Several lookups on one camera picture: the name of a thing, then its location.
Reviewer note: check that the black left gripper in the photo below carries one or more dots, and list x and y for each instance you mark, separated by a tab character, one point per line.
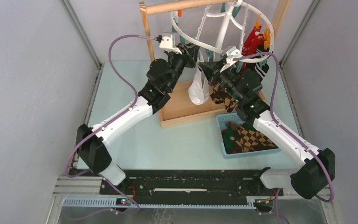
189	53

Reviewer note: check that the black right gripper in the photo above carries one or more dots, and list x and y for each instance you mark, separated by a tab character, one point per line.
212	70

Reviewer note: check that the white sock with black stripes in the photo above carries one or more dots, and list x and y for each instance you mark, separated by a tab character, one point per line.
205	90

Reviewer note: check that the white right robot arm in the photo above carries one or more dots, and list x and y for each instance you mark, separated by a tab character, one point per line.
314	168

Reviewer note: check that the white oval clip hanger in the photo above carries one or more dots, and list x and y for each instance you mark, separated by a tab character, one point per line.
237	14

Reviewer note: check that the wooden hanger stand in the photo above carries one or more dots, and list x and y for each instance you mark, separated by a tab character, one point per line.
179	109

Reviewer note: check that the light blue plastic basket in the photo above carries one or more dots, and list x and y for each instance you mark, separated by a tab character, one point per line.
233	117

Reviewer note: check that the red patterned sock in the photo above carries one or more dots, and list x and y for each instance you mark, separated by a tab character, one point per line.
254	41

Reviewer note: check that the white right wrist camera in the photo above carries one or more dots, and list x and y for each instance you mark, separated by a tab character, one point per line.
229	57

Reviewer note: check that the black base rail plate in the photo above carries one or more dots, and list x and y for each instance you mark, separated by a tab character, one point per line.
194	187

